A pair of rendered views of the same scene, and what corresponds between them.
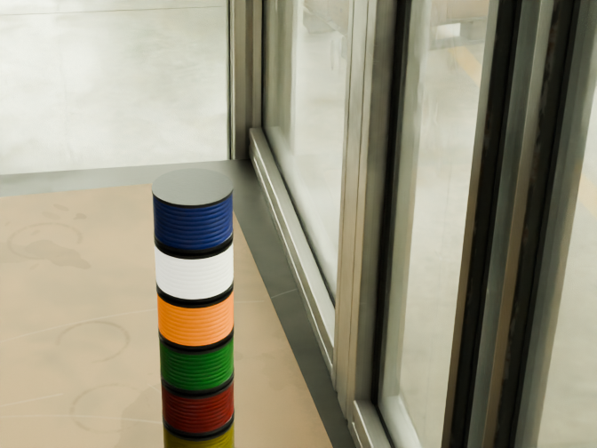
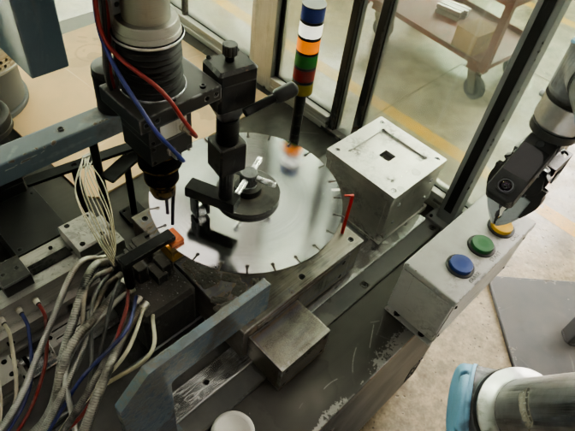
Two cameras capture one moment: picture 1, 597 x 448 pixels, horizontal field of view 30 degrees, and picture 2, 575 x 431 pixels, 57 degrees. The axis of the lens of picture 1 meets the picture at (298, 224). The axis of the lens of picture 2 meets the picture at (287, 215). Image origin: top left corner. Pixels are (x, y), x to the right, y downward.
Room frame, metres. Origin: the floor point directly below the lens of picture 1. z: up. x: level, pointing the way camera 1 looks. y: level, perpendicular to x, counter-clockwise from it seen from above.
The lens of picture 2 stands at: (-0.18, 0.64, 1.61)
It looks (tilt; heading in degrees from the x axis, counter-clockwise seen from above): 48 degrees down; 321
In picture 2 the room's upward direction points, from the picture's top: 9 degrees clockwise
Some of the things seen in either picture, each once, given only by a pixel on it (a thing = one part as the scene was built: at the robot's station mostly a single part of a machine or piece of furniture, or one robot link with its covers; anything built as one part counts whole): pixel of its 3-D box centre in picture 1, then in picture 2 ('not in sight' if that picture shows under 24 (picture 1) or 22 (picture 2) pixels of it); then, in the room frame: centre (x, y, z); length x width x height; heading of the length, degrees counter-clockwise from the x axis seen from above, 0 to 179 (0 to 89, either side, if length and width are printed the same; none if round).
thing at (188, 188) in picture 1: (193, 210); (313, 10); (0.55, 0.06, 1.14); 0.05 x 0.04 x 0.03; 12
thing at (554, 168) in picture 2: not in sight; (541, 152); (0.10, -0.07, 1.11); 0.09 x 0.08 x 0.12; 102
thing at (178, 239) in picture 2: not in sight; (152, 257); (0.32, 0.49, 0.93); 0.10 x 0.03 x 0.07; 102
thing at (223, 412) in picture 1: (197, 393); (304, 71); (0.55, 0.06, 1.02); 0.05 x 0.04 x 0.03; 12
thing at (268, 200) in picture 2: not in sight; (247, 189); (0.36, 0.29, 0.96); 0.11 x 0.11 x 0.03
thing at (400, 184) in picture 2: not in sight; (378, 180); (0.37, -0.05, 0.82); 0.18 x 0.18 x 0.15; 12
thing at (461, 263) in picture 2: not in sight; (459, 266); (0.08, 0.02, 0.90); 0.04 x 0.04 x 0.02
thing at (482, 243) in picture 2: not in sight; (481, 246); (0.10, -0.05, 0.90); 0.04 x 0.04 x 0.02
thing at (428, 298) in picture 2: not in sight; (459, 265); (0.11, -0.04, 0.82); 0.28 x 0.11 x 0.15; 102
